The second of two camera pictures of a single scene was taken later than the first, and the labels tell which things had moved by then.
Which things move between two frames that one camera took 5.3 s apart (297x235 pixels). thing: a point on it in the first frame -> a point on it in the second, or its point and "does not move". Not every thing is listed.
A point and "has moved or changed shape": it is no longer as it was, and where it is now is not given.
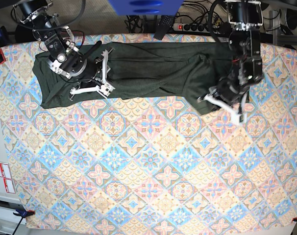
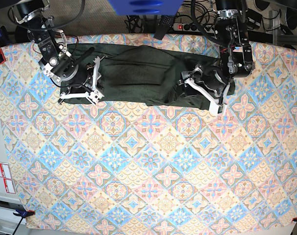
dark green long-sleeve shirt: (177, 72) has moved or changed shape
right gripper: (229, 90) -> (216, 80)
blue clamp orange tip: (23, 213) does not move
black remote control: (165, 23) does not move
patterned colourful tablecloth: (156, 163) does not move
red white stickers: (1, 170) does not move
